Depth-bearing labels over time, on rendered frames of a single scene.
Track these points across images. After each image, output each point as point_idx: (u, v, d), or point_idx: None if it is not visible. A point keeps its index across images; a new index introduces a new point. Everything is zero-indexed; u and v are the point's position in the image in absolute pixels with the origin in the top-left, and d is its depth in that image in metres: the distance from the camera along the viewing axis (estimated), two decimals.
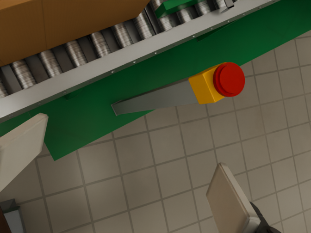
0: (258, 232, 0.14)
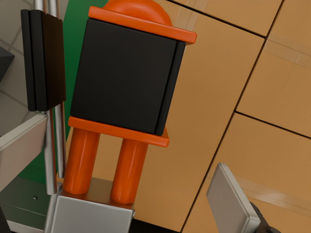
0: (258, 232, 0.14)
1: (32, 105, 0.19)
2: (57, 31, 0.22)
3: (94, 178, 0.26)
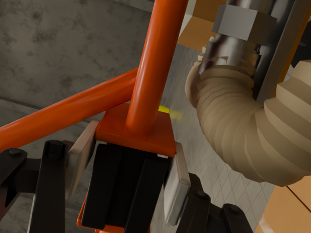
0: (189, 198, 0.15)
1: None
2: None
3: None
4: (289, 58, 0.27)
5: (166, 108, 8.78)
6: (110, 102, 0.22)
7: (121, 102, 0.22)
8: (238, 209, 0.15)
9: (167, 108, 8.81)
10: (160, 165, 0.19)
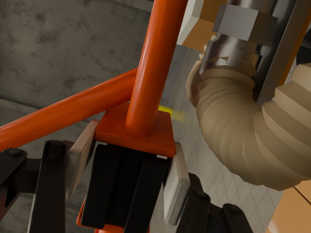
0: (189, 197, 0.15)
1: None
2: None
3: None
4: (291, 58, 0.26)
5: (169, 109, 8.78)
6: (110, 102, 0.22)
7: (121, 102, 0.22)
8: (238, 209, 0.15)
9: (170, 109, 8.81)
10: (159, 166, 0.19)
